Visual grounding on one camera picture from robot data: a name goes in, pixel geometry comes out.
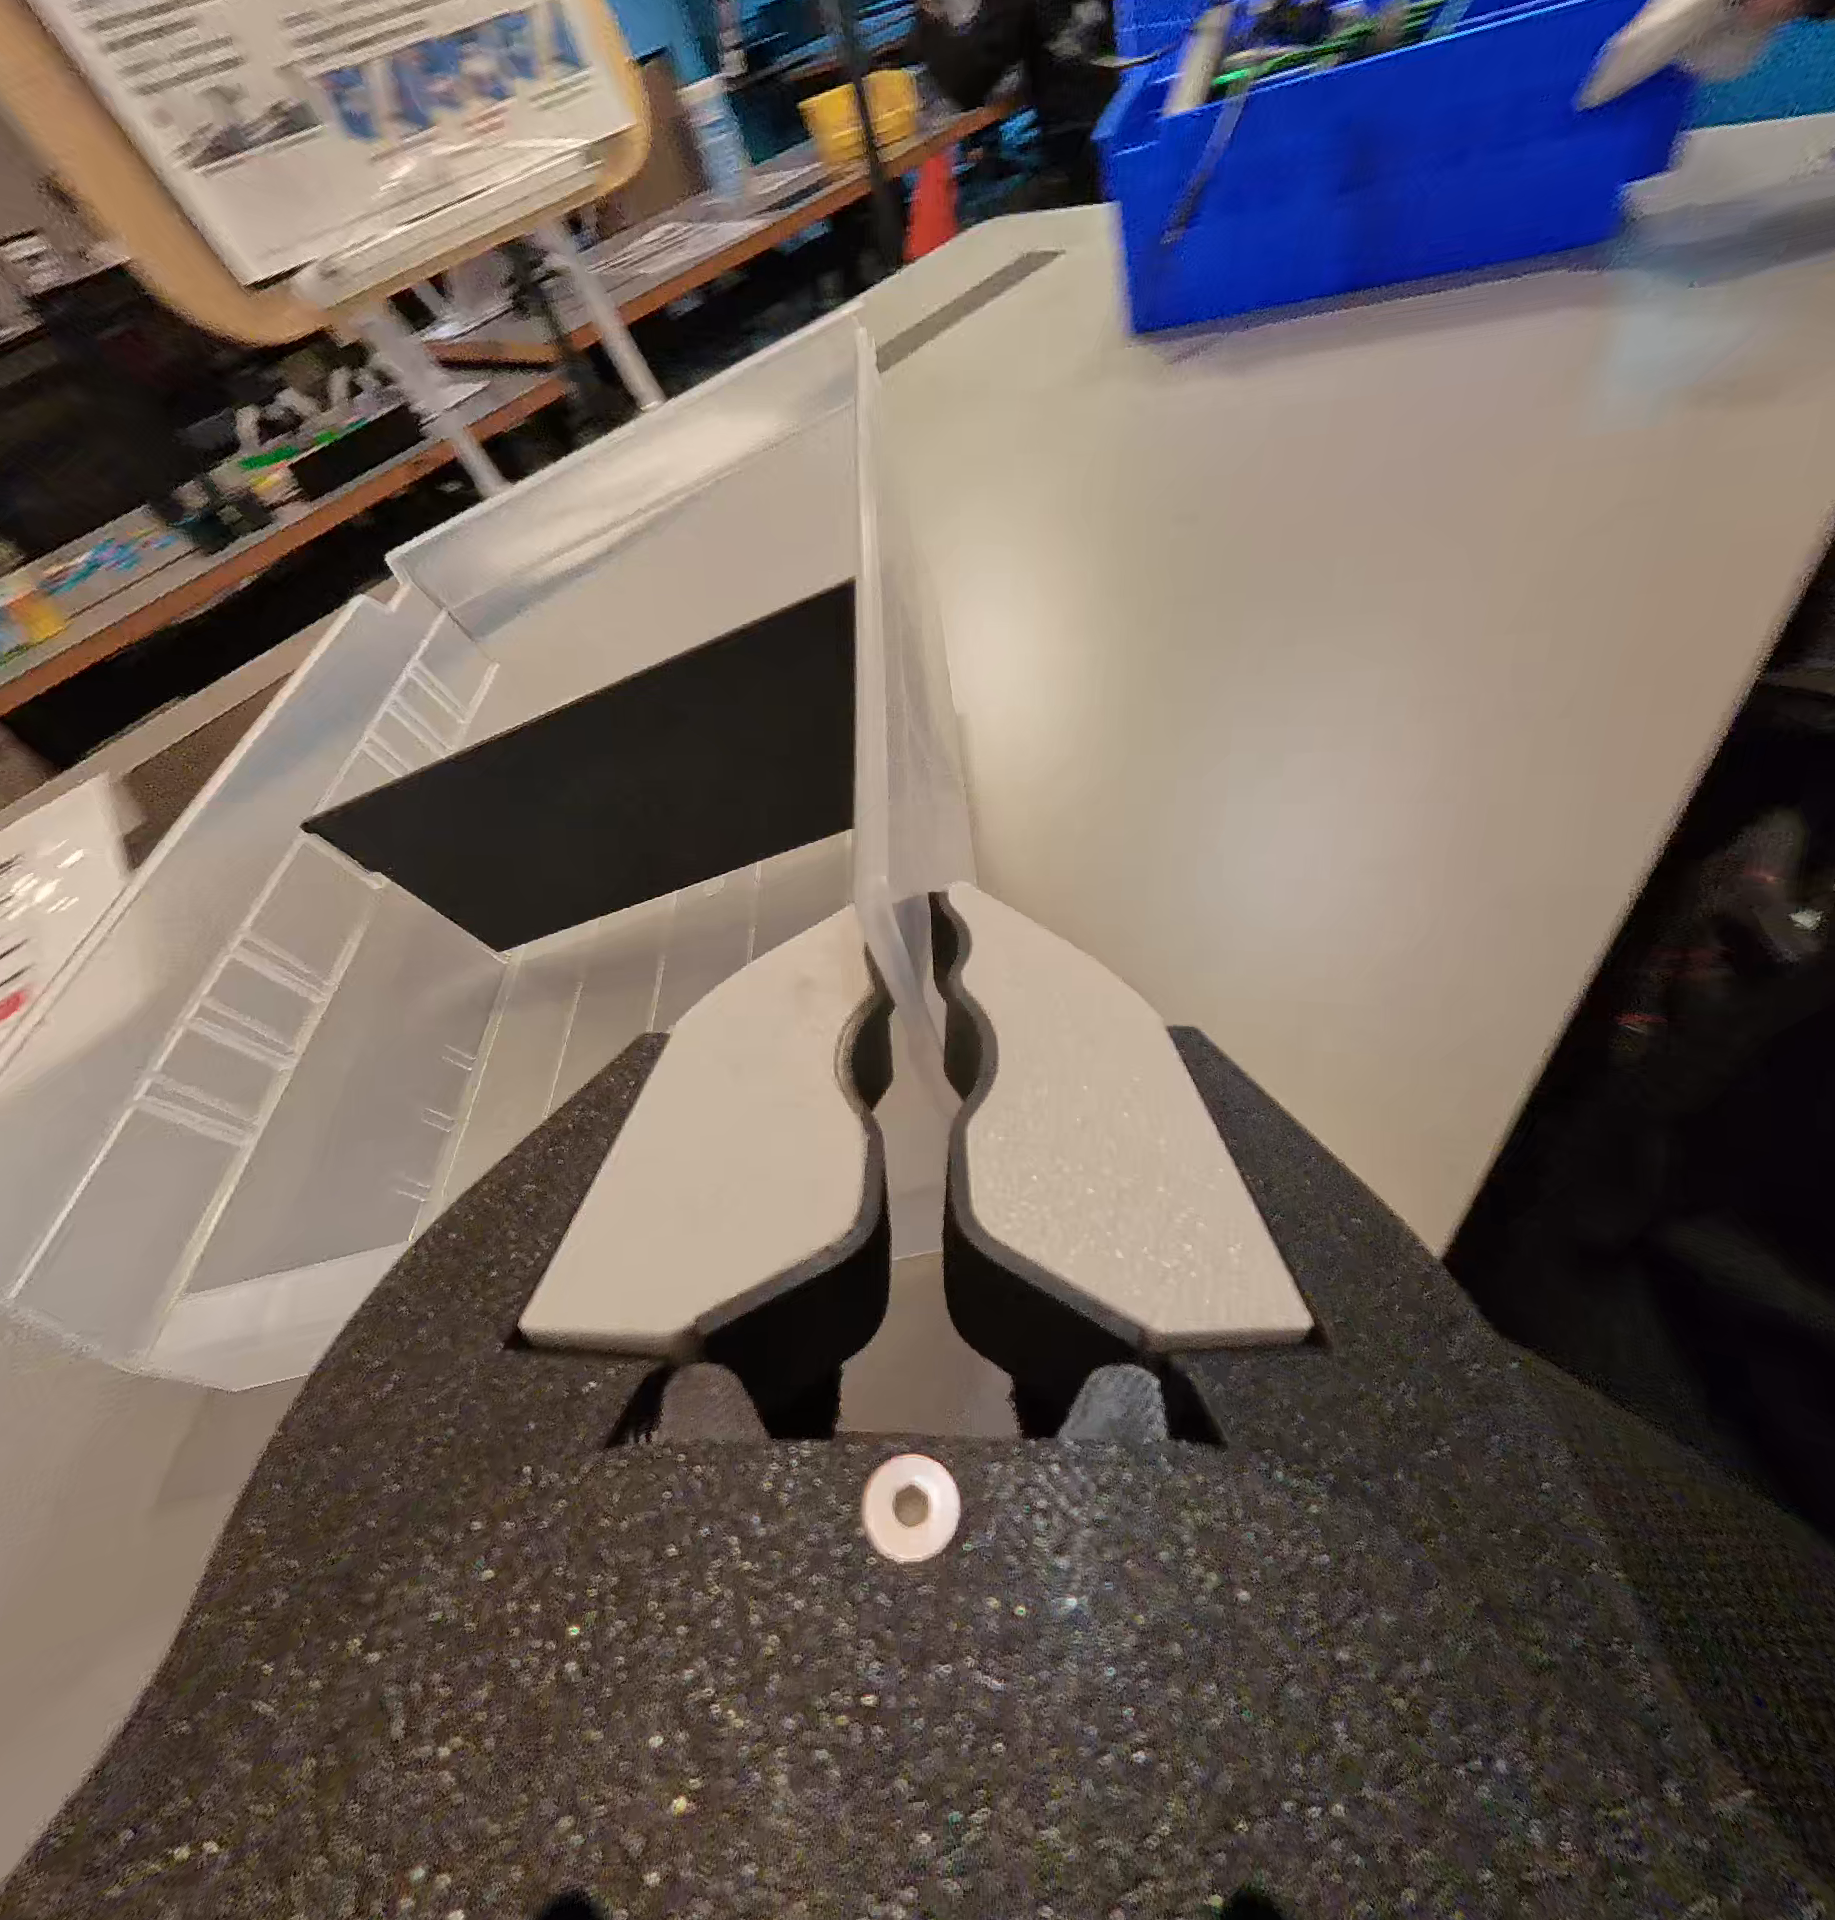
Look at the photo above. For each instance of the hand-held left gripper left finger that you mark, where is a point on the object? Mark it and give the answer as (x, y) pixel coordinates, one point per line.
(708, 1186)

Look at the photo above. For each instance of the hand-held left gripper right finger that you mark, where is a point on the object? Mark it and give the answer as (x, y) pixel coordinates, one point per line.
(1125, 1186)

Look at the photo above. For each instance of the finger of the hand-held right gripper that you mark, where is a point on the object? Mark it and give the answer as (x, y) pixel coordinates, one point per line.
(1758, 220)
(1665, 52)

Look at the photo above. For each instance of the blue bin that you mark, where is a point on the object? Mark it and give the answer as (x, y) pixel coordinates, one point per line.
(1382, 195)

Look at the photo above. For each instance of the clear plastic bin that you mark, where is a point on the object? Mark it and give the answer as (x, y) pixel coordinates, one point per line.
(631, 496)

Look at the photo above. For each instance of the person's torso black jacket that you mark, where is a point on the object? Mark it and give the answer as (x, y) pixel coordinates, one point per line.
(1682, 1201)

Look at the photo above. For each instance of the paper sheet red label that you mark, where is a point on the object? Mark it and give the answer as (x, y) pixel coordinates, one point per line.
(32, 931)

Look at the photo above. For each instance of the orange cone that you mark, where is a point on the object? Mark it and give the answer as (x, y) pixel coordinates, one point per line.
(933, 212)

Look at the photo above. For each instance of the yellow bin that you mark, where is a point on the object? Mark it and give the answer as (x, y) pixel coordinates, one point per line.
(857, 118)

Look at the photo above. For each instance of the black tray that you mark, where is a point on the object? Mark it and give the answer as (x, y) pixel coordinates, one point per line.
(354, 450)

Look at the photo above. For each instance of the wooden table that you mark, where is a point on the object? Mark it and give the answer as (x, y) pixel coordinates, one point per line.
(107, 600)
(708, 256)

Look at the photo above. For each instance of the clear acrylic clip bar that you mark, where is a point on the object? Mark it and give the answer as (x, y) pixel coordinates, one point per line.
(451, 226)

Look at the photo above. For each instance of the instruction sheet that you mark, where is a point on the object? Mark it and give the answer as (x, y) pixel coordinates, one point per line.
(330, 89)

